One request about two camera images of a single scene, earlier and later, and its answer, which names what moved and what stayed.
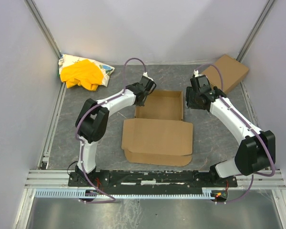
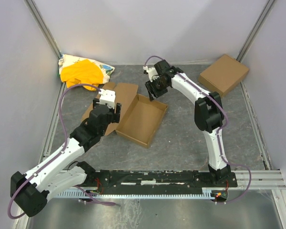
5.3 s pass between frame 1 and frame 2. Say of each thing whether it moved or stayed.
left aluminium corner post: stayed
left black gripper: moved
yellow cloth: stayed
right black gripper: moved
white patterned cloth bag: stayed
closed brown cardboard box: stayed
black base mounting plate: stayed
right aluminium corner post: stayed
